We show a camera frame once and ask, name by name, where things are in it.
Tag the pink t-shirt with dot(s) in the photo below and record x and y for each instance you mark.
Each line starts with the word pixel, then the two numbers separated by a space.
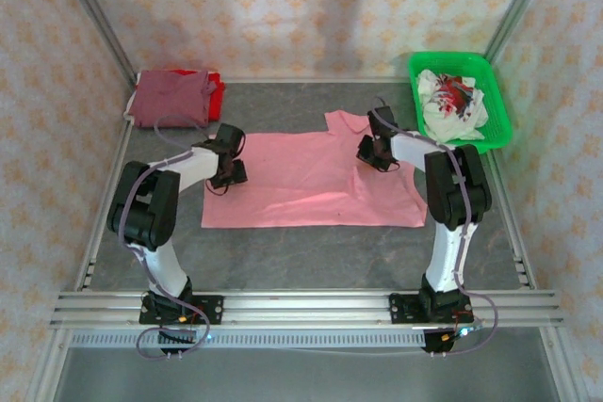
pixel 306 176

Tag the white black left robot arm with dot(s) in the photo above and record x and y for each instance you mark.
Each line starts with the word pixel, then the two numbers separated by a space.
pixel 165 265

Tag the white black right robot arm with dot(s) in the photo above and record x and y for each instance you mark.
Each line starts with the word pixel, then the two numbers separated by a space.
pixel 447 256

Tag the green plastic basket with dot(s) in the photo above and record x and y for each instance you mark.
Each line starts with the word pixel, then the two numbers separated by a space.
pixel 452 148

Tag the white floral crumpled t-shirt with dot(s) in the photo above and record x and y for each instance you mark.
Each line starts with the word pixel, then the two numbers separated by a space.
pixel 447 110

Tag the red folded t-shirt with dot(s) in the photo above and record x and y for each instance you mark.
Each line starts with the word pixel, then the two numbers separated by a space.
pixel 216 101

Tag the maroon folded t-shirt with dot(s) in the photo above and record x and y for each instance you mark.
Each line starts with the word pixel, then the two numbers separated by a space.
pixel 165 101

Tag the white folded t-shirt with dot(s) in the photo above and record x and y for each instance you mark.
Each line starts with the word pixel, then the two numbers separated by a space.
pixel 127 115

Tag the aluminium table edge rail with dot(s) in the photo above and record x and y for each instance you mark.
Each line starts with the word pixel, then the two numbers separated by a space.
pixel 98 232
pixel 306 80
pixel 513 232

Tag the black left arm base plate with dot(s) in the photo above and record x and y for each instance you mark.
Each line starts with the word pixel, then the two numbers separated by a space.
pixel 212 310

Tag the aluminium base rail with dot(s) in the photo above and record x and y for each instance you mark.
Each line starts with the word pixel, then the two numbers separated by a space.
pixel 306 310

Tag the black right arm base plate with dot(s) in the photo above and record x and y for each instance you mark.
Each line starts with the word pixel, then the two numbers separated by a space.
pixel 400 310

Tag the aluminium frame leg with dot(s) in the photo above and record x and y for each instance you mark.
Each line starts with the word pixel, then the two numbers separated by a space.
pixel 51 366
pixel 560 364

